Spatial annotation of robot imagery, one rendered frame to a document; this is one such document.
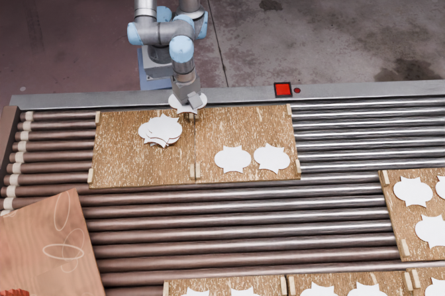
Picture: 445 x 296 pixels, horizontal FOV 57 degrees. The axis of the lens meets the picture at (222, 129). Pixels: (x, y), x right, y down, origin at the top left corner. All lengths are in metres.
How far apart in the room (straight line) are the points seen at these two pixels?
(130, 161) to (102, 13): 2.17
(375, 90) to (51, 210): 1.42
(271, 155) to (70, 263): 0.82
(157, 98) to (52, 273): 0.82
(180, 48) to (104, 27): 2.27
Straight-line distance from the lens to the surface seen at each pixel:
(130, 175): 1.64
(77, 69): 3.29
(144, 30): 1.40
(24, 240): 1.54
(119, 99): 1.86
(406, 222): 1.67
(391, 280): 1.58
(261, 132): 1.70
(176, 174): 1.61
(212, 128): 1.70
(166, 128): 1.65
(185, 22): 1.40
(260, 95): 1.83
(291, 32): 3.41
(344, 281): 1.53
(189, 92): 1.46
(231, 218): 1.55
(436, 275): 1.65
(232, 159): 1.62
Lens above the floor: 2.38
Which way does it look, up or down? 59 degrees down
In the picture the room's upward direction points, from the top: straight up
